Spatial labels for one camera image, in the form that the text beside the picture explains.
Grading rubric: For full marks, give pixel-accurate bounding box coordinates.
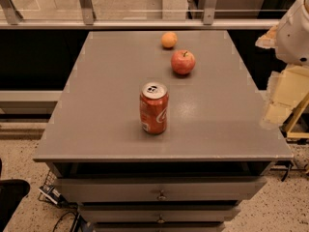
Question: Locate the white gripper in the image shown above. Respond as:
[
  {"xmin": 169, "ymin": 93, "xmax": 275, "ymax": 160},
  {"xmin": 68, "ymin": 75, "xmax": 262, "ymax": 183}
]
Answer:
[{"xmin": 255, "ymin": 25, "xmax": 309, "ymax": 130}]

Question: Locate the red apple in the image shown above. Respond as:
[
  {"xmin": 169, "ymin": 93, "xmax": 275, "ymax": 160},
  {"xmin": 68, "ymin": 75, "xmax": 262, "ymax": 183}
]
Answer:
[{"xmin": 171, "ymin": 50, "xmax": 196, "ymax": 75}]

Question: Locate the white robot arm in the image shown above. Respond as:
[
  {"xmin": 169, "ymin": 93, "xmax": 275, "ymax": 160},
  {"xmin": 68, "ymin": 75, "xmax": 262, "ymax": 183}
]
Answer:
[{"xmin": 255, "ymin": 0, "xmax": 309, "ymax": 129}]

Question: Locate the orange fruit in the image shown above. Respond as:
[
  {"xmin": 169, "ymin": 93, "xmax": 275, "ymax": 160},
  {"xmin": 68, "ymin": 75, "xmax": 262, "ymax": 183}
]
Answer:
[{"xmin": 161, "ymin": 32, "xmax": 178, "ymax": 48}]

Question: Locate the red soda can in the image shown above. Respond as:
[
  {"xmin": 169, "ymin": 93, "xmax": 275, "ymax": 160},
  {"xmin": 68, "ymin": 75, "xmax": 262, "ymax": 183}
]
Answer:
[{"xmin": 140, "ymin": 82, "xmax": 169, "ymax": 134}]

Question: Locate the grey drawer cabinet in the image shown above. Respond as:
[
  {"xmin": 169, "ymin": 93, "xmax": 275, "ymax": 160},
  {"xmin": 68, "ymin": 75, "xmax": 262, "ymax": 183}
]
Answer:
[{"xmin": 35, "ymin": 31, "xmax": 292, "ymax": 232}]

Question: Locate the top grey drawer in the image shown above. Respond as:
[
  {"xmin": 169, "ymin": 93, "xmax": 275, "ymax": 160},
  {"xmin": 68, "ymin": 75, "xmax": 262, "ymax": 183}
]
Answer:
[{"xmin": 54, "ymin": 177, "xmax": 267, "ymax": 203}]

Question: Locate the grey drawer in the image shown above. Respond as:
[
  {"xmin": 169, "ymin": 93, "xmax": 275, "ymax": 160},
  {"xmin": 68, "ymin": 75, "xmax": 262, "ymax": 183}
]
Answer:
[
  {"xmin": 54, "ymin": 177, "xmax": 267, "ymax": 203},
  {"xmin": 79, "ymin": 205, "xmax": 239, "ymax": 223}
]

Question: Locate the glass railing with metal posts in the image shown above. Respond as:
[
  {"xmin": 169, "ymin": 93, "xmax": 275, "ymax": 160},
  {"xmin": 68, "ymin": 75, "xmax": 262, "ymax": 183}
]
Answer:
[{"xmin": 0, "ymin": 0, "xmax": 295, "ymax": 30}]

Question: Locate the black chair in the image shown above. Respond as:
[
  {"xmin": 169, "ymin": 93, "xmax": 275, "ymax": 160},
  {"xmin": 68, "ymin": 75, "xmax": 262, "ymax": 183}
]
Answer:
[{"xmin": 0, "ymin": 158, "xmax": 31, "ymax": 231}]

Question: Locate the yellow wooden frame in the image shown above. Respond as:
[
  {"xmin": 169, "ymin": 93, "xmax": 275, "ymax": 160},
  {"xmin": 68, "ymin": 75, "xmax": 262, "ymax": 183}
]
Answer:
[{"xmin": 284, "ymin": 93, "xmax": 309, "ymax": 139}]

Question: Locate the black floor cable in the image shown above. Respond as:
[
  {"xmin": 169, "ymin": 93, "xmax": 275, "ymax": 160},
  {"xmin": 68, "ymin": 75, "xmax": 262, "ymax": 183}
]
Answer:
[{"xmin": 51, "ymin": 211, "xmax": 85, "ymax": 232}]

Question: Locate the wire basket on floor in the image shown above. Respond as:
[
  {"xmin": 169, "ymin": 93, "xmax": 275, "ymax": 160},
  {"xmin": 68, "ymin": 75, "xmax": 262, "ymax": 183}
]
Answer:
[{"xmin": 38, "ymin": 171, "xmax": 66, "ymax": 208}]

